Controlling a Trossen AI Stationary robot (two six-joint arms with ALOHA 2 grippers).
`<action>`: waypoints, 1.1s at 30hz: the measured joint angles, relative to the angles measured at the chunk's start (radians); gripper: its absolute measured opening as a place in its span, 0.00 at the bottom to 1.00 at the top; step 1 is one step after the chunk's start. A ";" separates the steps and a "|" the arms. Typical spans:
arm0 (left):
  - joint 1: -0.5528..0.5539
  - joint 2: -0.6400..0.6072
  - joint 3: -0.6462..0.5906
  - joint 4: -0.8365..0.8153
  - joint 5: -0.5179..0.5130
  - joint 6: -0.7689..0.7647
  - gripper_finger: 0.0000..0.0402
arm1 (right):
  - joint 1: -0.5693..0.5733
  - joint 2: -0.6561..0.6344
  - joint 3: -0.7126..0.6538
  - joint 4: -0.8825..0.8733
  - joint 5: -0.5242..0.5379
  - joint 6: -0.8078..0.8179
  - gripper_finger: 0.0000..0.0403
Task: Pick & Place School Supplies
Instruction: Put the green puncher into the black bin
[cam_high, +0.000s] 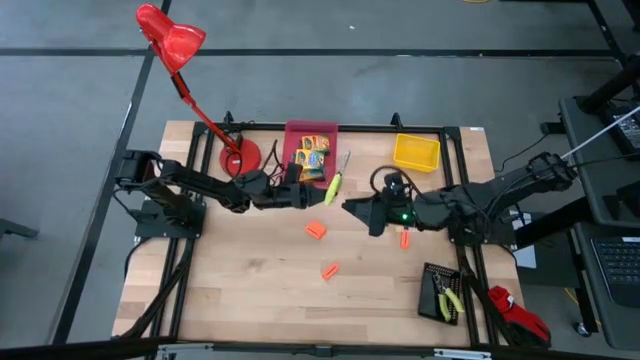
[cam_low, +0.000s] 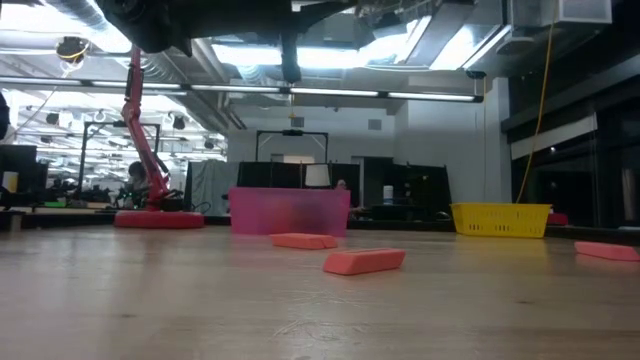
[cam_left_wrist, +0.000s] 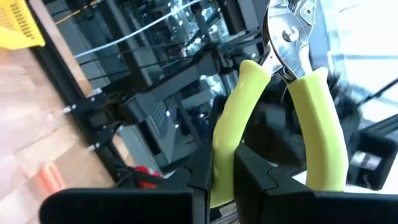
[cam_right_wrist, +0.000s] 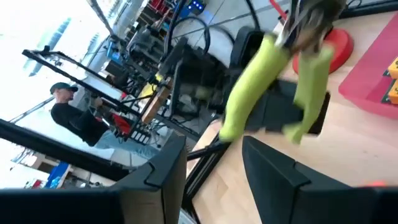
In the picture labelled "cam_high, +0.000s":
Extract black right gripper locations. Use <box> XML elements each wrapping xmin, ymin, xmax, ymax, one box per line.
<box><xmin>342</xmin><ymin>194</ymin><xmax>426</xmax><ymax>237</ymax></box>

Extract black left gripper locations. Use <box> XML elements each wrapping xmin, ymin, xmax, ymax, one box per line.
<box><xmin>279</xmin><ymin>182</ymin><xmax>329</xmax><ymax>210</ymax></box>

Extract washable Crayola crayon box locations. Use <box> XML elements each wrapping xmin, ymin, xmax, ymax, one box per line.
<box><xmin>293</xmin><ymin>149</ymin><xmax>325</xmax><ymax>170</ymax></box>

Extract green-handled pliers dark jaws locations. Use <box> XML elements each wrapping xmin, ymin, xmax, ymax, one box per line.
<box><xmin>431</xmin><ymin>272</ymin><xmax>465</xmax><ymax>323</ymax></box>

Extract pink plastic bin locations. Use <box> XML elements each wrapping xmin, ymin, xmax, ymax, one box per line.
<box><xmin>281</xmin><ymin>119</ymin><xmax>340</xmax><ymax>192</ymax></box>

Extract yellow plastic basket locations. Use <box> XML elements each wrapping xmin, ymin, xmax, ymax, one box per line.
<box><xmin>392</xmin><ymin>132</ymin><xmax>442</xmax><ymax>174</ymax></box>

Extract black perforated tray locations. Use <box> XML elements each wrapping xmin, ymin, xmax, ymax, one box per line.
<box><xmin>417</xmin><ymin>262</ymin><xmax>461</xmax><ymax>327</ymax></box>

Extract red glove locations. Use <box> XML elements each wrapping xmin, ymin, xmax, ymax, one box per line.
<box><xmin>487</xmin><ymin>285</ymin><xmax>553</xmax><ymax>349</ymax></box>

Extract red desk lamp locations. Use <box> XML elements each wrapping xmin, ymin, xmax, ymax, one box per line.
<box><xmin>135</xmin><ymin>3</ymin><xmax>263</xmax><ymax>178</ymax></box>

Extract black laptop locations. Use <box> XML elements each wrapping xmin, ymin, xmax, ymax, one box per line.
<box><xmin>589</xmin><ymin>234</ymin><xmax>640</xmax><ymax>309</ymax></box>

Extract dark side desk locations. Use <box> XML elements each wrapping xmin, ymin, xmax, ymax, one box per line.
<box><xmin>558</xmin><ymin>95</ymin><xmax>640</xmax><ymax>351</ymax></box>

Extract black stand foot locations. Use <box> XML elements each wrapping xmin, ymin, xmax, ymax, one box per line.
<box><xmin>0</xmin><ymin>218</ymin><xmax>40</xmax><ymax>240</ymax></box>

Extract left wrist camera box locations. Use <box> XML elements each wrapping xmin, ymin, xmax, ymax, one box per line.
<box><xmin>283</xmin><ymin>162</ymin><xmax>304</xmax><ymax>185</ymax></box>

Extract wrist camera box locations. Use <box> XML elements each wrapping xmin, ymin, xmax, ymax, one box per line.
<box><xmin>283</xmin><ymin>162</ymin><xmax>304</xmax><ymax>185</ymax></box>
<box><xmin>383</xmin><ymin>172</ymin><xmax>409</xmax><ymax>199</ymax></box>

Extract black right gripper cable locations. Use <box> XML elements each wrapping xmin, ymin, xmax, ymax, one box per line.
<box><xmin>368</xmin><ymin>164</ymin><xmax>426</xmax><ymax>201</ymax></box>

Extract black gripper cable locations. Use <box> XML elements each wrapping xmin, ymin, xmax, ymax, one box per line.
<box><xmin>368</xmin><ymin>164</ymin><xmax>426</xmax><ymax>201</ymax></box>
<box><xmin>260</xmin><ymin>138</ymin><xmax>287</xmax><ymax>189</ymax></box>

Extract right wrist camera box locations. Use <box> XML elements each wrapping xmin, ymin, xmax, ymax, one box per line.
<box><xmin>383</xmin><ymin>172</ymin><xmax>409</xmax><ymax>199</ymax></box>

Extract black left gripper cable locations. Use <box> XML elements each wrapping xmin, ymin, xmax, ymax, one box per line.
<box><xmin>260</xmin><ymin>138</ymin><xmax>287</xmax><ymax>189</ymax></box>

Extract black aluminium table frame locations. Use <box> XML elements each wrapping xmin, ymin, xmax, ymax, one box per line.
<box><xmin>112</xmin><ymin>110</ymin><xmax>506</xmax><ymax>351</ymax></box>

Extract white cable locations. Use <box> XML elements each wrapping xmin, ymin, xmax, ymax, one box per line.
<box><xmin>554</xmin><ymin>104</ymin><xmax>640</xmax><ymax>163</ymax></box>

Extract overhead camera mount bar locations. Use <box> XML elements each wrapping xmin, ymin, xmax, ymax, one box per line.
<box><xmin>0</xmin><ymin>337</ymin><xmax>640</xmax><ymax>360</ymax></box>

